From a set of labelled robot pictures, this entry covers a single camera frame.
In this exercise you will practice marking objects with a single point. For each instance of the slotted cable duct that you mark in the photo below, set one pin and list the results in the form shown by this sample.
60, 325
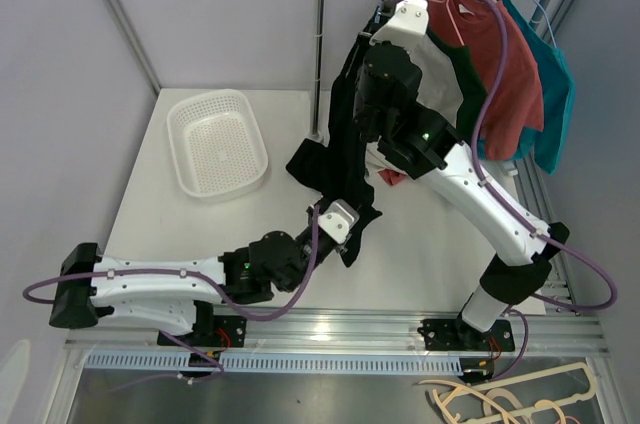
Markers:
410, 365

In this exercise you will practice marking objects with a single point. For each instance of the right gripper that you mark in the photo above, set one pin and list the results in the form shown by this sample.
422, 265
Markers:
364, 39

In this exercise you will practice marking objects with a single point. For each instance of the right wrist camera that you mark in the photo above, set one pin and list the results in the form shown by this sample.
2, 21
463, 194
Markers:
413, 21

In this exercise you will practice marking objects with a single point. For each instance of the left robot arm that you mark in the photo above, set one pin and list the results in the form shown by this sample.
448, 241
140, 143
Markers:
102, 290

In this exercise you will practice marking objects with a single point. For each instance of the red t shirt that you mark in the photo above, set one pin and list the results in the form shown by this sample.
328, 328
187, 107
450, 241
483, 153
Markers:
518, 101

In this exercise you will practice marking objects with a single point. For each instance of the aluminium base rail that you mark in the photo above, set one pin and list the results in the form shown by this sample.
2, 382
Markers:
317, 331

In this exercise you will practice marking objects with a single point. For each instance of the white plastic basket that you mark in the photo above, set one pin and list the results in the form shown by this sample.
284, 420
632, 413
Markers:
216, 146

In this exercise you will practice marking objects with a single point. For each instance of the pink wire hanger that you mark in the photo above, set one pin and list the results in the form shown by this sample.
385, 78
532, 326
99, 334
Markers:
448, 4

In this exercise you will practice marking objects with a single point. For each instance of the teal t shirt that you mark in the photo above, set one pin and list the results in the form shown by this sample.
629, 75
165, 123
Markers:
558, 88

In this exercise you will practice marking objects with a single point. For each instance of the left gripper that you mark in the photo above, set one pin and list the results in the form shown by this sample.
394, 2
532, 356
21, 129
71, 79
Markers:
341, 248

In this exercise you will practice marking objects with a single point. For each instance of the pile of spare hangers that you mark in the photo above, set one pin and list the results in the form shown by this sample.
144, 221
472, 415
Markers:
499, 403

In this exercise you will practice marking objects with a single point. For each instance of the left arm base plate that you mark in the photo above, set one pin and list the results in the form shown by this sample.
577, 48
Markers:
216, 331

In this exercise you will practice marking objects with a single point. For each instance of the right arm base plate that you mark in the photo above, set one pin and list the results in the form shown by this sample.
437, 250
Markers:
448, 334

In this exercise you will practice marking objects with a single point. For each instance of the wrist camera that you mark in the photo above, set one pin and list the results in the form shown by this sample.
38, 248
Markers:
413, 21
338, 221

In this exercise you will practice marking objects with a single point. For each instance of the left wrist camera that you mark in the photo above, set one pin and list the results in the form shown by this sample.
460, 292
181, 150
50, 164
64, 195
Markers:
338, 221

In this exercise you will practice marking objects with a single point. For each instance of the black t shirt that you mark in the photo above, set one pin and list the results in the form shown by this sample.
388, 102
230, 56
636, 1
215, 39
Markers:
337, 170

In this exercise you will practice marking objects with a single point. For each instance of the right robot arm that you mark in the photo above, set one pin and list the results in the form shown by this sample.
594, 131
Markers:
524, 244

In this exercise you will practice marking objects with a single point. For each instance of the green and white t shirt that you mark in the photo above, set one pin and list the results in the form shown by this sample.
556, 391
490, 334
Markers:
431, 99

